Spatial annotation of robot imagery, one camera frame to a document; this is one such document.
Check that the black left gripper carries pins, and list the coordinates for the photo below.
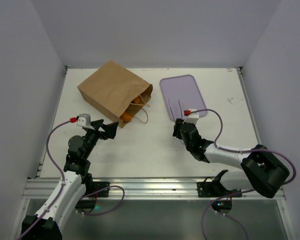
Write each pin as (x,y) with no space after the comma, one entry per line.
(109,129)

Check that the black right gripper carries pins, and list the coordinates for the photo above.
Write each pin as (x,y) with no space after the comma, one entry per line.
(179,125)

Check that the steel kitchen tongs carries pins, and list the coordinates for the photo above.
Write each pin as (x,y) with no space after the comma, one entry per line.
(175,110)

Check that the brown paper bag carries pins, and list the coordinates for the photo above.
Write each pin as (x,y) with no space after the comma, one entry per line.
(111,89)

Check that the long orange bread loaf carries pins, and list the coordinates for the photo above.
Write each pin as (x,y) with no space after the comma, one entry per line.
(136,100)

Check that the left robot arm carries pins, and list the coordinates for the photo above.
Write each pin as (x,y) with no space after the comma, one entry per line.
(75,183)

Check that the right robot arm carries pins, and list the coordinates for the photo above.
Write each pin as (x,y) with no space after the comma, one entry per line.
(259,169)

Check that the small orange bread roll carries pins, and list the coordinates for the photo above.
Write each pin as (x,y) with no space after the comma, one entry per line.
(126,117)

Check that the lilac plastic tray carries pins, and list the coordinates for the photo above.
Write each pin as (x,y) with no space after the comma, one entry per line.
(183,88)

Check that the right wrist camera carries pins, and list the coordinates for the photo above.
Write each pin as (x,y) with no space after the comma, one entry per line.
(191,116)

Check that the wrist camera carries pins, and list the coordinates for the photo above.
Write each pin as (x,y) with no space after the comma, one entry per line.
(83,120)
(191,116)

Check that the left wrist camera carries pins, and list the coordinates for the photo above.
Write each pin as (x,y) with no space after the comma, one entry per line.
(83,120)

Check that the aluminium mounting rail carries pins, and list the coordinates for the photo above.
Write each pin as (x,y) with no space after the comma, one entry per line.
(135,188)

